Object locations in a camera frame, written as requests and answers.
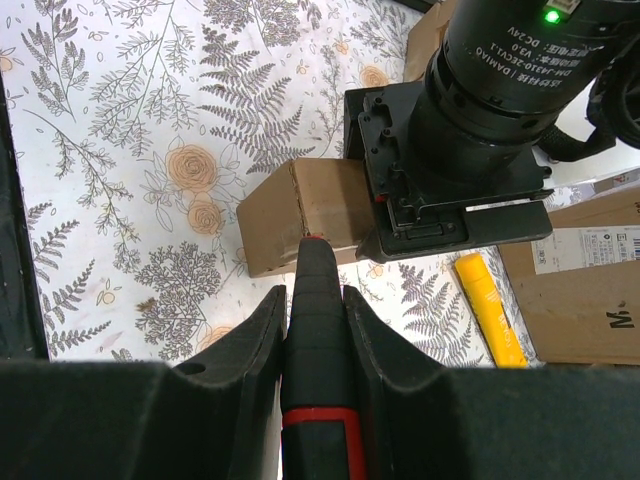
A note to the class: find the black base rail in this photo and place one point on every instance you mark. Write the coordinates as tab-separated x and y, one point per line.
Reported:
22	330

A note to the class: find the small cardboard box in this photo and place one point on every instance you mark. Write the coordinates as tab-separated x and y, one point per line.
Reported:
327	198

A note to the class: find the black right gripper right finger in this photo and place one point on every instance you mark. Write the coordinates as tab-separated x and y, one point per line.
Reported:
423	420

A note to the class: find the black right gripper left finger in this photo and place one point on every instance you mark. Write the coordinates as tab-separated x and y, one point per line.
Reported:
214	416

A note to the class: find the yellow toothpaste tube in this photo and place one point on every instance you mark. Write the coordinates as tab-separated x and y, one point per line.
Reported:
486	304

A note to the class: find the open cardboard box left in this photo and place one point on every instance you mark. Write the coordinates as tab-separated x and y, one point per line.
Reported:
425	38

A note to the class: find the floral table mat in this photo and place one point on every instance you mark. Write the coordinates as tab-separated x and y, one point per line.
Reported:
139	127

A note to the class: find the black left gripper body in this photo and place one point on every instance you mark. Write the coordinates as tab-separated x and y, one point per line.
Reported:
433	187

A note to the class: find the red black utility knife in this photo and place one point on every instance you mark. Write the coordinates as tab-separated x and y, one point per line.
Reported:
321	432

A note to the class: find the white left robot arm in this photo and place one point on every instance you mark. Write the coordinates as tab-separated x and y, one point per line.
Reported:
557	76

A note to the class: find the tall taped cardboard box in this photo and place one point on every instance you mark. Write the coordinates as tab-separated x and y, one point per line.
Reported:
578	289

